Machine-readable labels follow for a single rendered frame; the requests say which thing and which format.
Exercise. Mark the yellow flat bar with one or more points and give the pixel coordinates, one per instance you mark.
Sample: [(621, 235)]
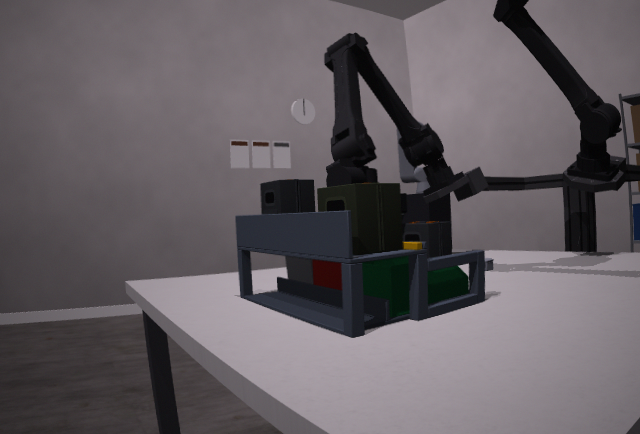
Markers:
[(412, 245)]

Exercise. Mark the red open bin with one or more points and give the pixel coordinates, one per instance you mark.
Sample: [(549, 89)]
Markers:
[(327, 274)]

